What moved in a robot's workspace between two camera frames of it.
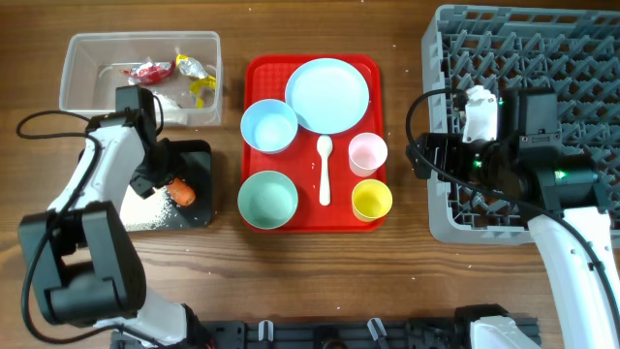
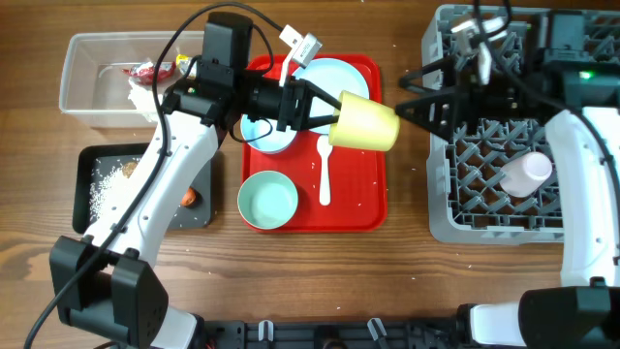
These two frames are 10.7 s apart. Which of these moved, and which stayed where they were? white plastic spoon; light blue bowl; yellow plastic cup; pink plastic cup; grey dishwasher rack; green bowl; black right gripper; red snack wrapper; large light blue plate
Moved: yellow plastic cup; black right gripper; pink plastic cup
Stayed: grey dishwasher rack; green bowl; large light blue plate; red snack wrapper; white plastic spoon; light blue bowl
